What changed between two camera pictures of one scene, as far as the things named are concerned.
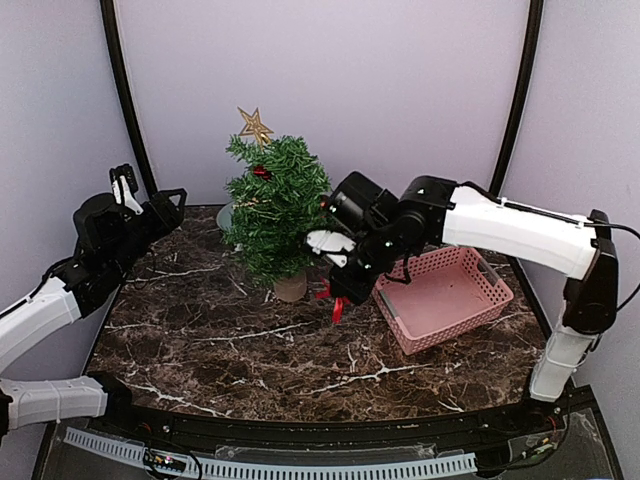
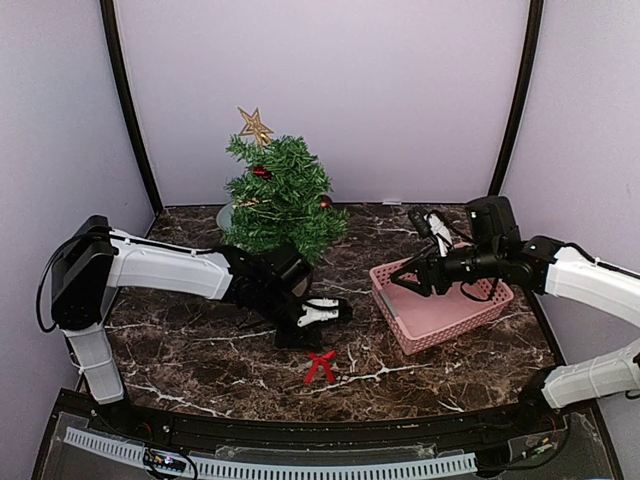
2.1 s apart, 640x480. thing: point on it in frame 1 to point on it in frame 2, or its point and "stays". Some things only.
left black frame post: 124,82 stays
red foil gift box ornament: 260,170 stays
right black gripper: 357,289 to 428,268
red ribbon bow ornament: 340,302 to 317,360
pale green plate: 224,216 stays
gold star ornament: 254,126 stays
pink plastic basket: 450,290 stays
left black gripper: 165,217 to 299,339
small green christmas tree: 279,190 stays
